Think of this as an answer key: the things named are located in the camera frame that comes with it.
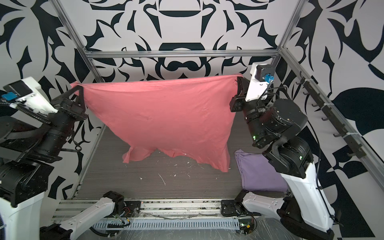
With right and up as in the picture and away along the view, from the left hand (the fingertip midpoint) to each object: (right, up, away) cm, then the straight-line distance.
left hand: (76, 83), depth 42 cm
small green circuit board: (+57, -60, +29) cm, 88 cm away
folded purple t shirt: (+69, -41, +43) cm, 91 cm away
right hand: (+47, +2, +1) cm, 47 cm away
